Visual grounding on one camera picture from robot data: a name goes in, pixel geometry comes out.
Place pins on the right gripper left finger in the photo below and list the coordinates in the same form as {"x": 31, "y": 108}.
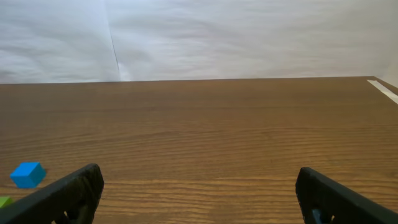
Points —
{"x": 62, "y": 196}

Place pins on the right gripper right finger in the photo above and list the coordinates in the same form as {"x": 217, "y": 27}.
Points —
{"x": 339, "y": 199}

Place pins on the blue cube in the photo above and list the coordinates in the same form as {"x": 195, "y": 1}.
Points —
{"x": 27, "y": 175}

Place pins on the green cube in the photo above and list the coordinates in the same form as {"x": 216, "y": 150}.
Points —
{"x": 4, "y": 201}

